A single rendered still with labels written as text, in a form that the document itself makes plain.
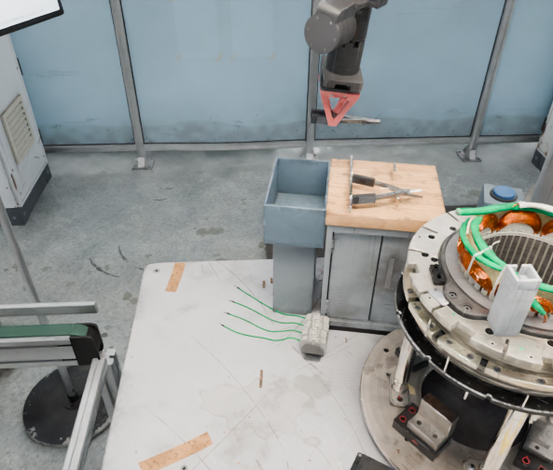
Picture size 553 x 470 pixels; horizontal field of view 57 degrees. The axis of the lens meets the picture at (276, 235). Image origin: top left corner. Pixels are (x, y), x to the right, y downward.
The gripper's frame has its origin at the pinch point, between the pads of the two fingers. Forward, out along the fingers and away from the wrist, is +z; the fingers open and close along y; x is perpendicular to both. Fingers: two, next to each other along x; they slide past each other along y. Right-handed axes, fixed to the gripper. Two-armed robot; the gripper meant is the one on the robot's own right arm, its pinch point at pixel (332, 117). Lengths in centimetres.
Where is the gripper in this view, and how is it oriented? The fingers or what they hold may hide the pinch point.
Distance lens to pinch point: 94.9
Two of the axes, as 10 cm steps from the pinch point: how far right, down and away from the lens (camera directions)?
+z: -1.0, 7.5, 6.5
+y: -0.3, 6.5, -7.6
